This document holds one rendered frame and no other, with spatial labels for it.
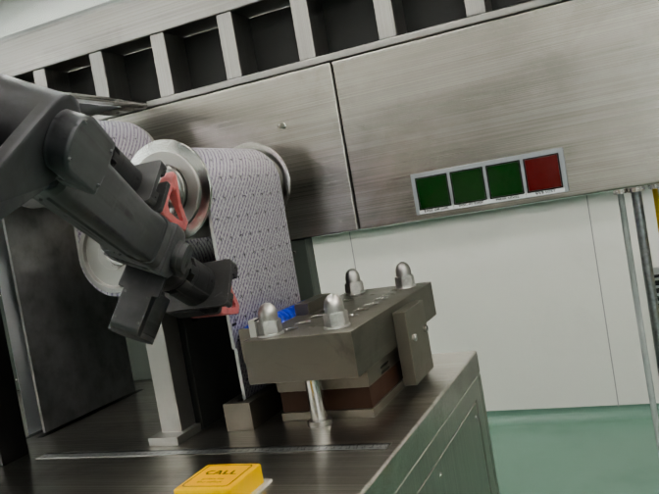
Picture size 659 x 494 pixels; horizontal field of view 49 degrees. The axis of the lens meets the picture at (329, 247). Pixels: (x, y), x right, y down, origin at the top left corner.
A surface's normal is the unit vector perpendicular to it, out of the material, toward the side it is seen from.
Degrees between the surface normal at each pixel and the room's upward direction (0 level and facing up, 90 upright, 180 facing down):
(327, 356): 90
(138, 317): 75
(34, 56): 90
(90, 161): 117
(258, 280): 90
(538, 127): 90
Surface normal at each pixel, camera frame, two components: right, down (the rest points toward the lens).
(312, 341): -0.38, 0.11
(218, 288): -0.42, -0.40
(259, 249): 0.91, -0.14
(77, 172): 0.95, 0.30
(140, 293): 0.01, -0.22
